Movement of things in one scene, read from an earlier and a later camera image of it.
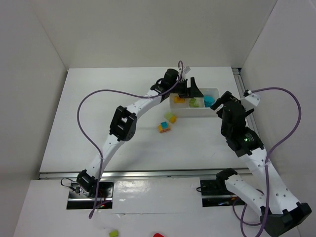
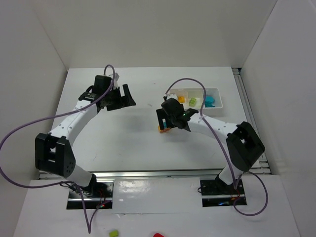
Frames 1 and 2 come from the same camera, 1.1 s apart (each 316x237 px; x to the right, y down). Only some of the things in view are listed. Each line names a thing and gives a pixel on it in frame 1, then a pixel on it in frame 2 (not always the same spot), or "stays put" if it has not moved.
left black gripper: [187, 87] → [121, 99]
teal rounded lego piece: [209, 100] stays put
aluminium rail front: [75, 175] stays put
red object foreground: [158, 235] stays put
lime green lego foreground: [114, 233] stays put
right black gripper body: [226, 99] → [162, 118]
